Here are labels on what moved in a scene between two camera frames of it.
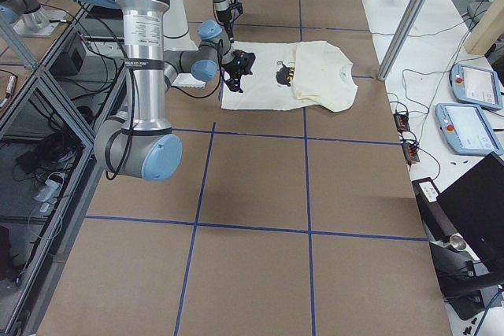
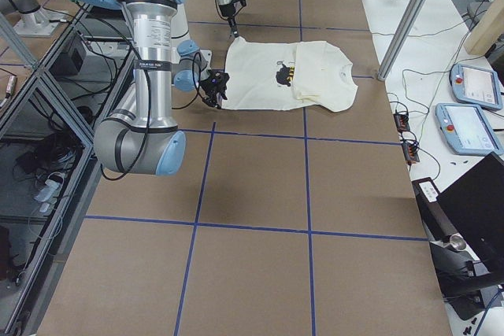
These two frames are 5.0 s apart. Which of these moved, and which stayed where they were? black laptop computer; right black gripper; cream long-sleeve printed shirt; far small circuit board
Moved: right black gripper
Stayed: cream long-sleeve printed shirt; far small circuit board; black laptop computer
